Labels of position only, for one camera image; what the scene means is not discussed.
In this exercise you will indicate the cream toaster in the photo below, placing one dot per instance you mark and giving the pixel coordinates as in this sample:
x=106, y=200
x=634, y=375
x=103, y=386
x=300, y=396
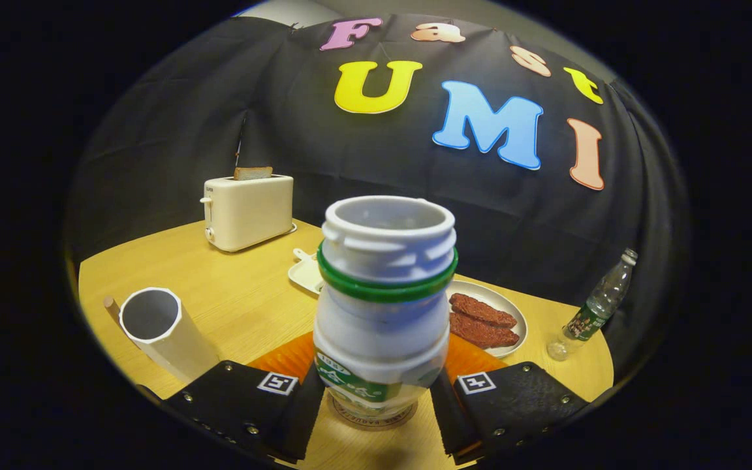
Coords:
x=252, y=212

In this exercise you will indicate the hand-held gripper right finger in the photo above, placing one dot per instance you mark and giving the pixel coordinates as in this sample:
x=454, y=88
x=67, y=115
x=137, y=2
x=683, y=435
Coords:
x=526, y=401

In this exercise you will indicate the wooden table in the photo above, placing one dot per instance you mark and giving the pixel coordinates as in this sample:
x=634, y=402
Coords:
x=252, y=307

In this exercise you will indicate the white divided bean dish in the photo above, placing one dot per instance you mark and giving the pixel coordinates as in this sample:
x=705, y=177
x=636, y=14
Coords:
x=304, y=274

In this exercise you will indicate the toast slice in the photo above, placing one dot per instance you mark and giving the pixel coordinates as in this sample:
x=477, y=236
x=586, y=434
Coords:
x=253, y=173

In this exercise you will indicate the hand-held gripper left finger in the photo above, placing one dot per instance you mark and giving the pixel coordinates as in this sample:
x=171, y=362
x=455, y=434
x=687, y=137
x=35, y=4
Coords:
x=232, y=401

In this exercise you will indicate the clear plastic water bottle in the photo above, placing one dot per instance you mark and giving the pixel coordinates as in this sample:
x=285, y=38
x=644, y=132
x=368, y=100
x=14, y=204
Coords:
x=595, y=313

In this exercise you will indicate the brown meat patty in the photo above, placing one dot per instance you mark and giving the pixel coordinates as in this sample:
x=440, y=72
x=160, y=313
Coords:
x=480, y=333
x=484, y=311

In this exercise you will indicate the white round plate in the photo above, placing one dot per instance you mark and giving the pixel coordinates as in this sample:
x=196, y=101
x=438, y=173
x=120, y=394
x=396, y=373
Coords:
x=506, y=303

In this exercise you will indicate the round wooden coaster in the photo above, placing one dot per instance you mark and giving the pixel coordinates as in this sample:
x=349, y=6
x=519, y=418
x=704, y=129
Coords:
x=382, y=425

